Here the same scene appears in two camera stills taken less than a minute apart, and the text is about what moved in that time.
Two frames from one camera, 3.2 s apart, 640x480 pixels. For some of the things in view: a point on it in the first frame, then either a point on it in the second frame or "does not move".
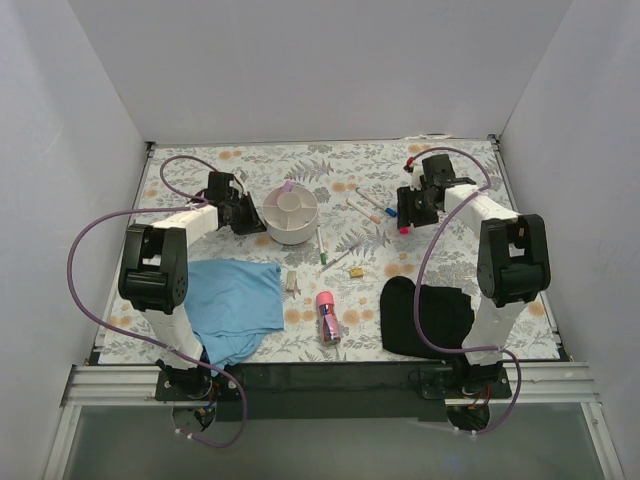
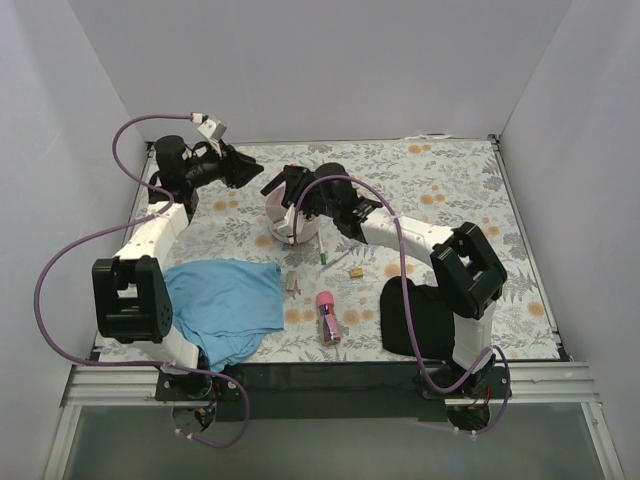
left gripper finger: [247, 219] → [240, 168]
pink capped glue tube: [330, 328] does not move
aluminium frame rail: [136, 386] does not move
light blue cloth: [231, 304] does not move
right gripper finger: [406, 218] → [281, 178]
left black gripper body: [248, 216] → [230, 165]
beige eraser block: [291, 280] does not move
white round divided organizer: [291, 216] does not move
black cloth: [445, 315] does not move
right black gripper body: [410, 209] → [291, 185]
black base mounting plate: [335, 392] does not move
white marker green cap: [323, 256] does not move
